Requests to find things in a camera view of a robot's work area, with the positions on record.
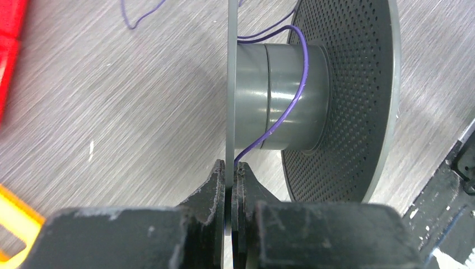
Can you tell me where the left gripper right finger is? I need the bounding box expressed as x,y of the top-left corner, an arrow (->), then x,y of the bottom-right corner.
231,163 -> 423,268

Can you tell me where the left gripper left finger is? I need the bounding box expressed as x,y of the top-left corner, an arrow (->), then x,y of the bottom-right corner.
22,160 -> 225,268

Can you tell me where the grey spool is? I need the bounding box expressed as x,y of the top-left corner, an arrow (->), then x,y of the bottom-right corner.
224,1 -> 401,234

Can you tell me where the thin purple wire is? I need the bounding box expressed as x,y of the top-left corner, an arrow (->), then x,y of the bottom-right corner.
120,0 -> 309,168

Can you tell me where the yellow triangular plastic piece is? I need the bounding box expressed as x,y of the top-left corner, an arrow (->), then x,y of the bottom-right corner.
1,185 -> 45,268

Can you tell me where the left red bin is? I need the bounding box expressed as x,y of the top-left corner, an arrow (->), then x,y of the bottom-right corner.
1,0 -> 28,116

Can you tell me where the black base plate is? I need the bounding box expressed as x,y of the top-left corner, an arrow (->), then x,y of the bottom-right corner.
403,123 -> 474,268

